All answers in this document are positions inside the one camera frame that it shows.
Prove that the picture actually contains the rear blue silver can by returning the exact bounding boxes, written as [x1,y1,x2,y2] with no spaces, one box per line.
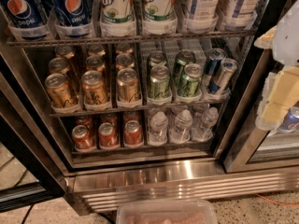
[202,48,226,86]

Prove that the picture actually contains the second row right gold can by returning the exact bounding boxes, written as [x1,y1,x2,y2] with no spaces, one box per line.
[115,53,135,71]

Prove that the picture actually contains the second row gold can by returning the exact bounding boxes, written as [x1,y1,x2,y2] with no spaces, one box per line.
[48,57,79,89]
[115,53,135,71]
[86,55,106,75]

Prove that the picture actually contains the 7up can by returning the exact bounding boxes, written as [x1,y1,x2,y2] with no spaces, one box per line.
[143,0,175,21]
[101,0,133,24]

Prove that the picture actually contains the middle water bottle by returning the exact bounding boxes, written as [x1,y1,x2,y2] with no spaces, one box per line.
[170,109,192,144]

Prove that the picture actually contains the front blue silver can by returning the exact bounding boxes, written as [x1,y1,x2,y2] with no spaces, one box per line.
[208,58,238,95]

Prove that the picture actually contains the front right red can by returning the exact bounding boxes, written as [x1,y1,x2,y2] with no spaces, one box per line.
[124,120,143,146]

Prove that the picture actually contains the rear right green can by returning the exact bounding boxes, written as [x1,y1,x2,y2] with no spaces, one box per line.
[173,49,195,86]

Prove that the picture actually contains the rear left green can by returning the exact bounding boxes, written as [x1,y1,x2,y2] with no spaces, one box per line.
[147,50,167,70]

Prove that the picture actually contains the front middle red can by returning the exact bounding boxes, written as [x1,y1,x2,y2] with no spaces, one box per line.
[98,122,119,149]

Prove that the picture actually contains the front left green can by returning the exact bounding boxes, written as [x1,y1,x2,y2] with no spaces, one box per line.
[149,65,170,100]

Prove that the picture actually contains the front left gold can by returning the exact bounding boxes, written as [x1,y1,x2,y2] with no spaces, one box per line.
[45,73,78,108]

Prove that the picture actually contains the orange cable on floor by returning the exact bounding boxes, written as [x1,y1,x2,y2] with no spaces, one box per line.
[255,193,299,207]

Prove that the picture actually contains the pepsi can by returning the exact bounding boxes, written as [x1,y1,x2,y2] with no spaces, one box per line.
[52,0,92,38]
[0,0,47,29]

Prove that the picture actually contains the front right gold can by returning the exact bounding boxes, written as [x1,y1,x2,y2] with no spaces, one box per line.
[117,68,140,103]

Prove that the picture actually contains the red can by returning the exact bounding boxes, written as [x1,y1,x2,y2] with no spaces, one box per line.
[98,122,119,149]
[72,125,95,150]
[124,120,143,146]

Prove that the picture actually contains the front right green can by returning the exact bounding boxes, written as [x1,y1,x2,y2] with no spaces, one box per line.
[178,63,203,97]

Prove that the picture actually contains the front middle gold can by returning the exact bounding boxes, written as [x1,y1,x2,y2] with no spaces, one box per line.
[81,70,108,105]

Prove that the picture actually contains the green can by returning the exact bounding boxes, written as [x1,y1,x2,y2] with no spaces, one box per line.
[178,63,203,97]
[149,65,170,100]
[173,49,195,86]
[147,50,167,70]

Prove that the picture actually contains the blue can behind glass door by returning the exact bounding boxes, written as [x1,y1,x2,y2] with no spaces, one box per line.
[278,106,299,133]

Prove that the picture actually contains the clear plastic bin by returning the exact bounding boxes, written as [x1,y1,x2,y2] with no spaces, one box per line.
[116,200,218,224]

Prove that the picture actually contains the right white can top shelf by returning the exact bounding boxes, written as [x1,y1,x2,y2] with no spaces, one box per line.
[219,0,265,20]

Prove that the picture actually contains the second row middle gold can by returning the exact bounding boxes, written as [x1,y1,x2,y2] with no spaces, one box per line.
[86,55,106,75]

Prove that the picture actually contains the water bottle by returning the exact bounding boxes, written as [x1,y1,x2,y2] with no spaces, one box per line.
[192,107,219,142]
[149,111,168,146]
[170,109,192,144]

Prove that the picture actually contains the stainless steel fridge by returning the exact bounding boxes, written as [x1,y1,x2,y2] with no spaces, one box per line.
[1,0,299,215]

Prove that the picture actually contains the second row left gold can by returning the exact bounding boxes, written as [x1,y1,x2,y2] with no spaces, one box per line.
[48,57,79,89]

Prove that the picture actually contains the right water bottle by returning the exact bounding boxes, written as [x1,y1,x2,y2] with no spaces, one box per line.
[192,107,219,142]

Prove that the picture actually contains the left Pepsi can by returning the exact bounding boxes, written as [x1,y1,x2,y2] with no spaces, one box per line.
[0,0,47,29]

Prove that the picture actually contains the right Pepsi can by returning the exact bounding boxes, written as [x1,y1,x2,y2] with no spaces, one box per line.
[52,0,92,38]

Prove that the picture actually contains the front left red can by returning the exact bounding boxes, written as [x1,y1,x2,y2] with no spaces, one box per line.
[72,125,95,150]

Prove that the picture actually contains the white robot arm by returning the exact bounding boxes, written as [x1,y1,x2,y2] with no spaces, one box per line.
[254,1,299,131]

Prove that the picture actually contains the blue silver can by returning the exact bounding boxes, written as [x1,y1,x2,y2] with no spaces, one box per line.
[202,48,226,86]
[208,58,238,95]

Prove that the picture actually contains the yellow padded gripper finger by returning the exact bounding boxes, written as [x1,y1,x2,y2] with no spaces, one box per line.
[254,26,277,49]
[255,66,299,131]

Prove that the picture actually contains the left water bottle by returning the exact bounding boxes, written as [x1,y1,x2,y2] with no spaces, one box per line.
[149,111,168,146]

